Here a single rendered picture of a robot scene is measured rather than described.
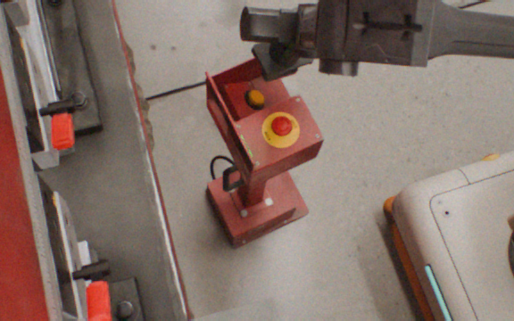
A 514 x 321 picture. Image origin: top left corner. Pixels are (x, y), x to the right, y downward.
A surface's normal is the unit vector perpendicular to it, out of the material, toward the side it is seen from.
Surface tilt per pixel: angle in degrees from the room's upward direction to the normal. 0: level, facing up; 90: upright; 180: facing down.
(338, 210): 0
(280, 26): 31
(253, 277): 0
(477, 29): 42
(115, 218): 0
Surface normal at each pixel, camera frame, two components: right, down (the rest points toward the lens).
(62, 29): 0.06, -0.29
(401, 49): -0.54, 0.10
